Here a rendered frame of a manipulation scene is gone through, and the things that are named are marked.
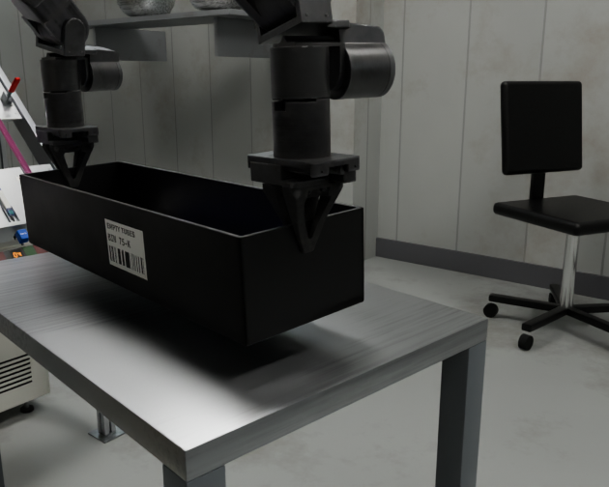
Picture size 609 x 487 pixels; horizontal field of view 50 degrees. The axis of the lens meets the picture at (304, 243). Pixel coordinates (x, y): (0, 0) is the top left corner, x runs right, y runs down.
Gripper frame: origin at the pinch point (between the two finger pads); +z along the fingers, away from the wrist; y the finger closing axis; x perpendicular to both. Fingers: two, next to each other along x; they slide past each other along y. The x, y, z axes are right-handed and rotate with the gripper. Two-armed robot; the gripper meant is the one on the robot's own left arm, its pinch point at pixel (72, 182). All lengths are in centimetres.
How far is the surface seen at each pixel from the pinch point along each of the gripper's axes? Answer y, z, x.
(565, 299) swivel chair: 18, 84, -223
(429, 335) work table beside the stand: -62, 13, -15
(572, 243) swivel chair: 17, 58, -223
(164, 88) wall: 354, -1, -229
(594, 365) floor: -8, 98, -197
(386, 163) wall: 155, 42, -261
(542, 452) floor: -25, 96, -125
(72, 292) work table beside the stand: -17.9, 12.4, 9.1
